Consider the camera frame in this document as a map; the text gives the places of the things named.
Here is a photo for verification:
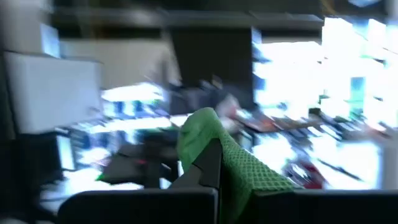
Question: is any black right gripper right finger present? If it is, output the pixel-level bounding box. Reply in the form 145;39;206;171
248;189;398;224

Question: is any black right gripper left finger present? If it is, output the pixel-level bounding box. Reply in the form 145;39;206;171
58;139;223;224

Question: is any green elastic bandage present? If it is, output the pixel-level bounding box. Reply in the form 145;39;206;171
176;107;301;224

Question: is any dark panel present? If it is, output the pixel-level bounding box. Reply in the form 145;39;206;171
169;27;255;110

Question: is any white cabinet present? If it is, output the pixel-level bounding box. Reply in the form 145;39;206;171
4;51;103;134

